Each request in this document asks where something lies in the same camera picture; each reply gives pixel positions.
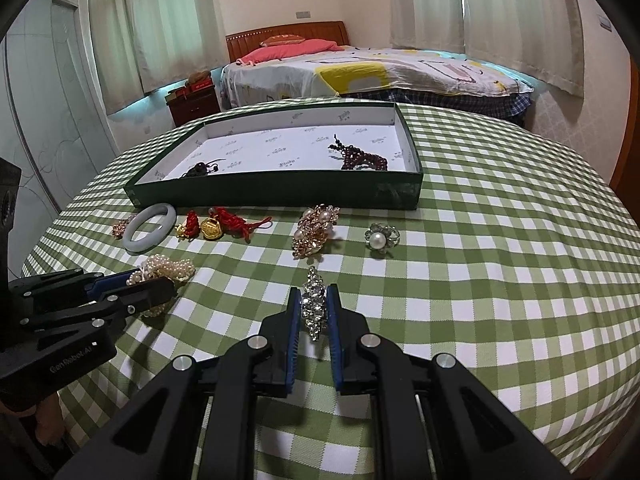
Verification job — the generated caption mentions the black cord bracelet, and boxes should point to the black cord bracelet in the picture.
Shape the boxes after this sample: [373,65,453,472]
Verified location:
[181,157,223,178]

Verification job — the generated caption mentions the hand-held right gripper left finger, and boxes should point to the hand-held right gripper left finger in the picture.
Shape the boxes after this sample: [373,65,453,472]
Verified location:
[52,287,302,480]

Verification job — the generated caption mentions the silver crystal brooch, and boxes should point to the silver crystal brooch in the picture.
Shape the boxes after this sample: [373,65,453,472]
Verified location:
[300,266,331,343]

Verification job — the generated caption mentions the frosted glass wardrobe door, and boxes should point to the frosted glass wardrobe door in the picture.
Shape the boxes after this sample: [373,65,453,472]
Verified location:
[0,0,123,276]

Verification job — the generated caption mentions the white pearl bracelet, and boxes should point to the white pearl bracelet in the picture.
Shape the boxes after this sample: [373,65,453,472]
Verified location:
[126,254,197,318]

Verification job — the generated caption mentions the green checked tablecloth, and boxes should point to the green checked tablecloth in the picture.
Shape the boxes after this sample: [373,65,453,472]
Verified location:
[7,95,640,480]

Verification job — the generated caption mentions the pink pillow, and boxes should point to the pink pillow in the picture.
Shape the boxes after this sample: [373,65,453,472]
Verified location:
[237,38,346,66]

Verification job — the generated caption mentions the person's left hand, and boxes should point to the person's left hand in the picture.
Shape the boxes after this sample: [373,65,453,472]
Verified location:
[0,396,65,449]

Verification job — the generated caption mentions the red box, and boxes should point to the red box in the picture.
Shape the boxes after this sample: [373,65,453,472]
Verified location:
[167,82,216,101]

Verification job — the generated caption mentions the white sheer curtain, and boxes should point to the white sheer curtain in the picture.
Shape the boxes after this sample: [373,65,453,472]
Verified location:
[457,0,586,98]
[87,0,146,116]
[390,0,466,53]
[127,0,223,96]

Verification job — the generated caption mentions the pale jade bangle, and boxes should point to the pale jade bangle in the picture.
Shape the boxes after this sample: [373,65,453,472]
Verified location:
[122,202,177,254]

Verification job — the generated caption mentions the dark red bead bracelet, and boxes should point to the dark red bead bracelet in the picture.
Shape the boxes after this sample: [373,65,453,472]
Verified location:
[327,134,390,172]

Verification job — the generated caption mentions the wooden bed headboard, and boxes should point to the wooden bed headboard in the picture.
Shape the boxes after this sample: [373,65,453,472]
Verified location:
[225,21,348,63]

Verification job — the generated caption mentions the small red gold charm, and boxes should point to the small red gold charm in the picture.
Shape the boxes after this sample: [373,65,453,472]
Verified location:
[175,210,202,242]

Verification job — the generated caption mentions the wooden room door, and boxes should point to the wooden room door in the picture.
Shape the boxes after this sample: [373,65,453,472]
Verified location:
[607,55,640,201]

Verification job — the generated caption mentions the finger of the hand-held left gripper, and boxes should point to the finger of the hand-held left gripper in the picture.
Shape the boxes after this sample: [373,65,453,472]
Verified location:
[9,268,145,315]
[20,276,177,347]

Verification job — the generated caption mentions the dark green shallow box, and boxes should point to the dark green shallow box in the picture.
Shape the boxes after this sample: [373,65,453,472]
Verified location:
[123,101,425,209]

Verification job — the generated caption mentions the gold lock pendant red cord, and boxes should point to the gold lock pendant red cord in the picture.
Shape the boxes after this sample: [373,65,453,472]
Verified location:
[201,206,273,245]

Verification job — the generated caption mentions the dark wooden nightstand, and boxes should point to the dark wooden nightstand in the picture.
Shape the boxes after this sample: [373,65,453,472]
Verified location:
[166,89,221,128]

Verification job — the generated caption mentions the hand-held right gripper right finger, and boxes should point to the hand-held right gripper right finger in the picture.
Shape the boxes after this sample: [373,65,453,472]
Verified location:
[325,284,572,480]

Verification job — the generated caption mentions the blue plaid bedsheet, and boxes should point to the blue plaid bedsheet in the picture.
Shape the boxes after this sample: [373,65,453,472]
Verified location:
[340,87,532,128]

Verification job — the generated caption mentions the gold pearl cluster brooch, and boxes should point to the gold pearl cluster brooch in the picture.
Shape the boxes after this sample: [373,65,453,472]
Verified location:
[291,204,340,260]

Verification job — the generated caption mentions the silver pearl ring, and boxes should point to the silver pearl ring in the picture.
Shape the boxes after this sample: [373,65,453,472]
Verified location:
[364,222,400,252]

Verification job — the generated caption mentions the small gold brooch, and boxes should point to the small gold brooch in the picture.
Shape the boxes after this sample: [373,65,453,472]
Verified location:
[111,215,138,240]

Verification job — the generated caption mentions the bed with patterned cover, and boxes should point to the bed with patterned cover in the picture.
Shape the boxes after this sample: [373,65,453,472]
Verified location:
[221,46,536,108]

